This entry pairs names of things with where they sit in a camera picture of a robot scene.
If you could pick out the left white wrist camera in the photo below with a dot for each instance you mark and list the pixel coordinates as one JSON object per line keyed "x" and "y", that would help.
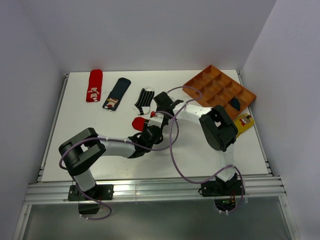
{"x": 156, "y": 119}

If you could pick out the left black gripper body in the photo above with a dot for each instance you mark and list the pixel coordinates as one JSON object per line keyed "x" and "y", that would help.
{"x": 149, "y": 146}

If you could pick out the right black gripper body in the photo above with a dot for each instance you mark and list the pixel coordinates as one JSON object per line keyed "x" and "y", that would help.
{"x": 165, "y": 121}

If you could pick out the plain navy ankle sock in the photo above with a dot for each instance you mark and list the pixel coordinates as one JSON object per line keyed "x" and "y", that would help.
{"x": 235, "y": 104}

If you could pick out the navy sock with bear pattern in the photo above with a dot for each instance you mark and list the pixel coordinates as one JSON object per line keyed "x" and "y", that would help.
{"x": 115, "y": 96}

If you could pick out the red sock with santa pattern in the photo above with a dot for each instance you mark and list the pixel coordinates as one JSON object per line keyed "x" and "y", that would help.
{"x": 140, "y": 123}

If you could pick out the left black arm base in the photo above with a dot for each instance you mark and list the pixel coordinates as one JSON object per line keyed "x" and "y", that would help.
{"x": 90, "y": 202}

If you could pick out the aluminium front rail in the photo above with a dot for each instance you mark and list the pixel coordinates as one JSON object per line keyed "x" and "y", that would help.
{"x": 171, "y": 189}

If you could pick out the red sock with white figure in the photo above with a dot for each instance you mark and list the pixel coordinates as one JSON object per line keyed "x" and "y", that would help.
{"x": 94, "y": 89}

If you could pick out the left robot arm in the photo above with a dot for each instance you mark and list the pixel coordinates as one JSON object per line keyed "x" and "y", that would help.
{"x": 80, "y": 152}

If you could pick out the black white striped sock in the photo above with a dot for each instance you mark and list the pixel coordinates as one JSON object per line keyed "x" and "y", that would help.
{"x": 143, "y": 103}

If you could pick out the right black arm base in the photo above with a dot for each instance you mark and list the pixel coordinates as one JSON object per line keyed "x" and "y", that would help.
{"x": 218, "y": 188}

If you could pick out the yellow sock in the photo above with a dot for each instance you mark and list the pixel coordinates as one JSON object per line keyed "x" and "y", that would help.
{"x": 243, "y": 122}

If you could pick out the orange compartment tray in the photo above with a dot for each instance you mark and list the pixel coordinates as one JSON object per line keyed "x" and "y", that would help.
{"x": 217, "y": 88}

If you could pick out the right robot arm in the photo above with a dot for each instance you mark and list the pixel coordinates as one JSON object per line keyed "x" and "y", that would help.
{"x": 218, "y": 128}

